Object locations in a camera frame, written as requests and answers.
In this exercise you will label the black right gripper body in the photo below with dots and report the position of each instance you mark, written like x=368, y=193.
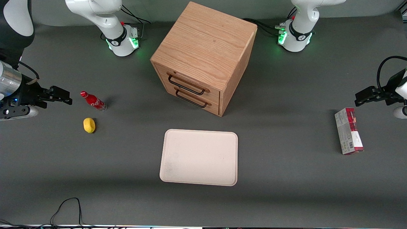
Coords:
x=28, y=93

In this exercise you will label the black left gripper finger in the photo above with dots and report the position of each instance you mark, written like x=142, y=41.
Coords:
x=370, y=95
x=396, y=100

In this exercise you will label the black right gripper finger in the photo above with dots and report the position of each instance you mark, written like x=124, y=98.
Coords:
x=57, y=94
x=25, y=101

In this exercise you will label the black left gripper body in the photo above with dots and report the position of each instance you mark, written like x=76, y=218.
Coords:
x=389, y=92

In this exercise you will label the red coke bottle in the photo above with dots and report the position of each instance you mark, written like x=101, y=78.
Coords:
x=94, y=102

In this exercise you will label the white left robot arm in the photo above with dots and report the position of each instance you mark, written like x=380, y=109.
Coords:
x=302, y=19

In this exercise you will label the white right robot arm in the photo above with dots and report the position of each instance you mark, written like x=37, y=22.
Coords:
x=111, y=19

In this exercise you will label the beige plastic tray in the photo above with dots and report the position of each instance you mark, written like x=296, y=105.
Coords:
x=198, y=157

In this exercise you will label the red and grey carton box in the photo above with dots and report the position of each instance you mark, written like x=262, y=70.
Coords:
x=348, y=132

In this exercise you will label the yellow lemon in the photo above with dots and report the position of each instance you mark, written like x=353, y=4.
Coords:
x=89, y=125

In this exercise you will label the wooden drawer front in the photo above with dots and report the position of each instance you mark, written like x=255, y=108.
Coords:
x=213, y=94
x=213, y=107

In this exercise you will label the wooden drawer cabinet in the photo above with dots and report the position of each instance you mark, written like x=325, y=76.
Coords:
x=206, y=41

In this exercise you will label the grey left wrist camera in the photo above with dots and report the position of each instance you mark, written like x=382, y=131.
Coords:
x=401, y=112

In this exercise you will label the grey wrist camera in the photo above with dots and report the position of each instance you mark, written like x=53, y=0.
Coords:
x=401, y=112
x=19, y=113

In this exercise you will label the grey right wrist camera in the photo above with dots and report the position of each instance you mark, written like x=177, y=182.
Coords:
x=19, y=113

